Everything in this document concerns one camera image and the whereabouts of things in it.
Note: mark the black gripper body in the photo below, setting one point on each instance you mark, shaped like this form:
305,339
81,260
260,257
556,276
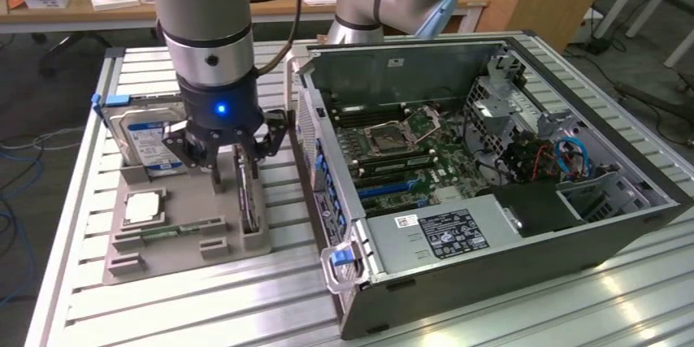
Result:
216,109

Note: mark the graphics card with metal bracket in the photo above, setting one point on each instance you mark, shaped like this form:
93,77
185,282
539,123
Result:
248,192

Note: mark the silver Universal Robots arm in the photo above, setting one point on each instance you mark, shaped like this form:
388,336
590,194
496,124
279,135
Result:
205,18

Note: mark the silver CPU chip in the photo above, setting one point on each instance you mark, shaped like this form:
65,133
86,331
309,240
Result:
143,208

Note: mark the green RAM stick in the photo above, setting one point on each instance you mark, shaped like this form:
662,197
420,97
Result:
168,232

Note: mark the CPU socket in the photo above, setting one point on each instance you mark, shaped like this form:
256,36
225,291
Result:
391,137

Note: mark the RAM stick with white label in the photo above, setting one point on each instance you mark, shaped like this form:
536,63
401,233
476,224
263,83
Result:
397,163

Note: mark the blue expansion slot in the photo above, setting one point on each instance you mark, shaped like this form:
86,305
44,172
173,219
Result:
381,189

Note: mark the grey parts rack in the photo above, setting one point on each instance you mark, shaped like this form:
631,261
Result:
189,253

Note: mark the black chair base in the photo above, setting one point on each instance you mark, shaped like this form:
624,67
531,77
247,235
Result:
58,48

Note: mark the blue case latch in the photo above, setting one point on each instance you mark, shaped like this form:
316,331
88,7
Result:
341,257

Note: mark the green motherboard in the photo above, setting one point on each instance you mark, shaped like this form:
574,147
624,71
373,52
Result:
452,160

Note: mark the grey power supply unit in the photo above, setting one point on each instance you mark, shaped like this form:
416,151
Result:
400,241

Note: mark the metal drive cage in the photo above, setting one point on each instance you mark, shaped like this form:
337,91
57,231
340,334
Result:
495,111

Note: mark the black plastic cover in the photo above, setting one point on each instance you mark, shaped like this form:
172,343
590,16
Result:
536,211

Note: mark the black open PC case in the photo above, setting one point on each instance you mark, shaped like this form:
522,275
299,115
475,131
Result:
542,265

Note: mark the grey metal disk bay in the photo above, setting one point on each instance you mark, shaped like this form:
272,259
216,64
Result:
602,196

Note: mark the hard disk with blue bracket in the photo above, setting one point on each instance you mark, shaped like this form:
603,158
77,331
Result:
140,140

